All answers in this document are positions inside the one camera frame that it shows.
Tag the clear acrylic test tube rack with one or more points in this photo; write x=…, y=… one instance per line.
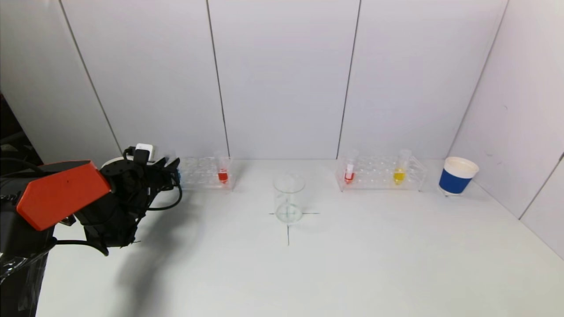
x=200, y=174
x=374, y=174

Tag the white paper cup blue sleeve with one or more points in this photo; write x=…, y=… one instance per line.
x=110, y=161
x=454, y=181

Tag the yellow liquid test tube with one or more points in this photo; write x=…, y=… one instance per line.
x=398, y=176

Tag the red liquid test tube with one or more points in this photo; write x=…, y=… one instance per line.
x=223, y=176

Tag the red liquid tube white label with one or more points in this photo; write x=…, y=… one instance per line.
x=349, y=176

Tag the orange and black left arm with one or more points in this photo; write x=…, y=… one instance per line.
x=57, y=193

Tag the clear glass beaker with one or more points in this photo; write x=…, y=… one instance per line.
x=289, y=198

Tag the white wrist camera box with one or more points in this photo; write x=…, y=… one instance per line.
x=144, y=149

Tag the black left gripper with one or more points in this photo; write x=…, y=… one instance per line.
x=170, y=169

